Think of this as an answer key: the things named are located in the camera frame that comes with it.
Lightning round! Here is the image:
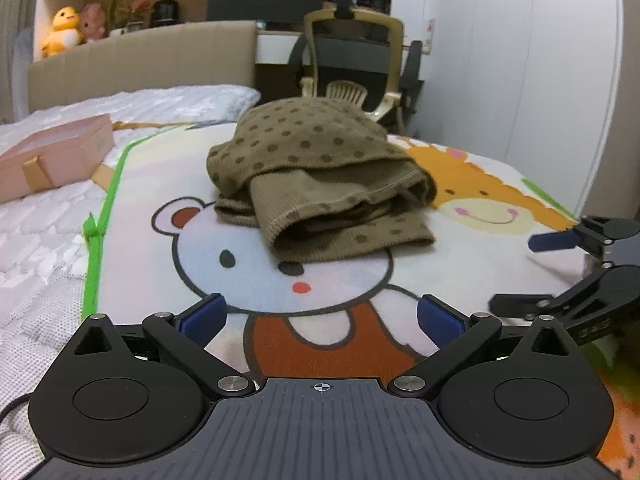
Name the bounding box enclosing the pink plush toy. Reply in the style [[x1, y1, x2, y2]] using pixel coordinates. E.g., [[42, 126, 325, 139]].
[[80, 2, 110, 43]]

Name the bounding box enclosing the potted plant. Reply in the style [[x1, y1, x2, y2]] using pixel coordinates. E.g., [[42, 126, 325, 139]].
[[107, 0, 153, 36]]

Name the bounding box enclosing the cartoon animal printed blanket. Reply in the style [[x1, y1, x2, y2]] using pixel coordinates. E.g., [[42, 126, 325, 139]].
[[80, 120, 640, 480]]

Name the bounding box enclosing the beige padded headboard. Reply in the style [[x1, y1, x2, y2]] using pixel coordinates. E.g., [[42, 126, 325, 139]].
[[26, 21, 257, 113]]

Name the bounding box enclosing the beige mesh office chair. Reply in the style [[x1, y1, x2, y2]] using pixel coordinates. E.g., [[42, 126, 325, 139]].
[[289, 0, 426, 136]]

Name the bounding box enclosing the grey curtain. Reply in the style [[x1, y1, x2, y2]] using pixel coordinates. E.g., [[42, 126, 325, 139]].
[[0, 0, 41, 126]]

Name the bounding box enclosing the pink gift box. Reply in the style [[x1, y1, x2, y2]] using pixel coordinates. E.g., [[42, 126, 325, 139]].
[[0, 114, 115, 203]]

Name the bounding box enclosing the black jar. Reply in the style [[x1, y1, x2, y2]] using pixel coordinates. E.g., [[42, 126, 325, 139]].
[[151, 0, 181, 28]]

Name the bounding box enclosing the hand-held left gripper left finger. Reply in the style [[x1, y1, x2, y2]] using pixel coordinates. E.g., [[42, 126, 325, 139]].
[[72, 294, 254, 397]]

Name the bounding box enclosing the brown knit garment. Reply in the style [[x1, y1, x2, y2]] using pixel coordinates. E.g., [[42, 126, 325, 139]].
[[206, 97, 438, 265]]

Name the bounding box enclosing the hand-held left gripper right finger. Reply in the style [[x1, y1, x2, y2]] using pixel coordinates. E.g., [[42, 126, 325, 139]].
[[392, 294, 579, 397]]

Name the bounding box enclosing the white quilted mattress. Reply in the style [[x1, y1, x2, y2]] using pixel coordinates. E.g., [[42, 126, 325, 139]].
[[0, 85, 261, 466]]

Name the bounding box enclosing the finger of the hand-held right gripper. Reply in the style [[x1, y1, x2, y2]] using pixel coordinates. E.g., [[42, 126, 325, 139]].
[[529, 216, 640, 267], [487, 264, 640, 347]]

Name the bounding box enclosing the yellow plush toy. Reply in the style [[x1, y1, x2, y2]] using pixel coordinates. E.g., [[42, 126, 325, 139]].
[[41, 6, 83, 58]]

